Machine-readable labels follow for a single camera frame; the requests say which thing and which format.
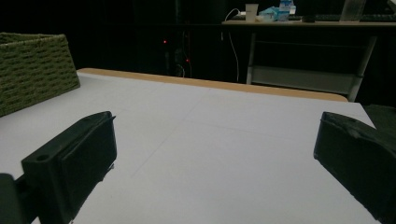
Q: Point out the clear water bottle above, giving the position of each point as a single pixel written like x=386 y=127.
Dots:
x=285 y=11

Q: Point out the green woven basket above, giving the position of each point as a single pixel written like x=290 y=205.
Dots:
x=34 y=71

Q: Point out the black keyboard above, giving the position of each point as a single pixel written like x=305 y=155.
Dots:
x=336 y=18

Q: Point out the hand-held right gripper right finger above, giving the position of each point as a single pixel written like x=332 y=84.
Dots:
x=358 y=155

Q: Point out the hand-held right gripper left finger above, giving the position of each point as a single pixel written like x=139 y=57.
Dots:
x=81 y=155

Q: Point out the black computer tower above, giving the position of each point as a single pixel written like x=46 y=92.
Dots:
x=174 y=56

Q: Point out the blue tissue pack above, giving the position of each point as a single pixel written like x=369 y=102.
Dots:
x=269 y=14

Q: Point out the white paper cup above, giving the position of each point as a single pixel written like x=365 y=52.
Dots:
x=251 y=13

